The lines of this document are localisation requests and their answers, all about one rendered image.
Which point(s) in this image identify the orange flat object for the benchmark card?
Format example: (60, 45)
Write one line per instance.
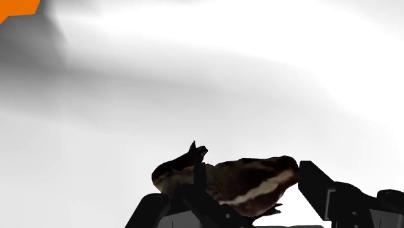
(17, 8)

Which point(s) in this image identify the brown striped animal figure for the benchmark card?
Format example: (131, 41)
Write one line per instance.
(249, 184)

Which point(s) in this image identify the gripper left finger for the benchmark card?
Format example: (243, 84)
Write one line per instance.
(202, 208)

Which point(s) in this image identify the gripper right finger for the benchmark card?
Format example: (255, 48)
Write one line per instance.
(331, 195)

